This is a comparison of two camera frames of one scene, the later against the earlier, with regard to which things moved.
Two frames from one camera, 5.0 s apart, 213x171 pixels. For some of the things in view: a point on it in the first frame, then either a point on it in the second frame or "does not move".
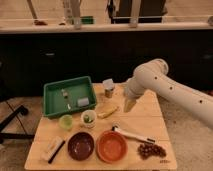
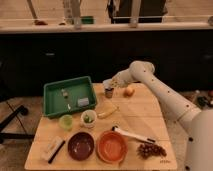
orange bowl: x=112 y=146 does not move
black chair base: x=4 y=135 does not move
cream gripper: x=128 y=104 to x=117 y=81
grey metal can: x=108 y=84 does not move
